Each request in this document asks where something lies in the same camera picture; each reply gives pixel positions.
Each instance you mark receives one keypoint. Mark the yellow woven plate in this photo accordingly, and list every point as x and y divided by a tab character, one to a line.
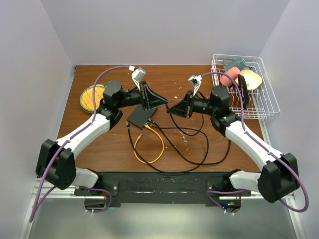
86	98

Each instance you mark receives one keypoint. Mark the grey-green mug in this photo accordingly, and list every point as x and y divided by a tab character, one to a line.
229	63

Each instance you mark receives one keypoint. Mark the cream bowl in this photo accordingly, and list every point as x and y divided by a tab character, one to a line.
253	80

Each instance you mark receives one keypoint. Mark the pink cup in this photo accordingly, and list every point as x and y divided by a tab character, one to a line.
232	73

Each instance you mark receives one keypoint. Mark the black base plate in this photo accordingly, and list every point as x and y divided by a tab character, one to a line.
158	188

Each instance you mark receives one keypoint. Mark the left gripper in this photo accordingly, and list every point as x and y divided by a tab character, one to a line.
153	100

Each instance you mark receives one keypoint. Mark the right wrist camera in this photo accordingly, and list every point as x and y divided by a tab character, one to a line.
195	81

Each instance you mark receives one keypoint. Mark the dark brown plate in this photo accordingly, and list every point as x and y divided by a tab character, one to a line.
243	86

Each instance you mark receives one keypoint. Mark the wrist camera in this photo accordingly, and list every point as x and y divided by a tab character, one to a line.
195	81
137	75

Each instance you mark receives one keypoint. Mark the black network switch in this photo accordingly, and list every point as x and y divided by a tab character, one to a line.
140	116

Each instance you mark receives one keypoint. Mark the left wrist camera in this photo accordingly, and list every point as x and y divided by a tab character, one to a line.
137	75

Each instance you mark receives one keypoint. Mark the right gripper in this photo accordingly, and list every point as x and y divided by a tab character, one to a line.
183	108

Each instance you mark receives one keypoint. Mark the aluminium frame rail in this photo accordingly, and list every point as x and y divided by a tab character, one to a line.
150	205

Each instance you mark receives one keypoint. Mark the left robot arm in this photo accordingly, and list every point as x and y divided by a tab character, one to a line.
56	162

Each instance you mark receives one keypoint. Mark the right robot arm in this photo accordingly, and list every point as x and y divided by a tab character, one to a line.
277	176

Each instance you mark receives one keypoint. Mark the black cable teal plugs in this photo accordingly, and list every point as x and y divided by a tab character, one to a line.
152	124

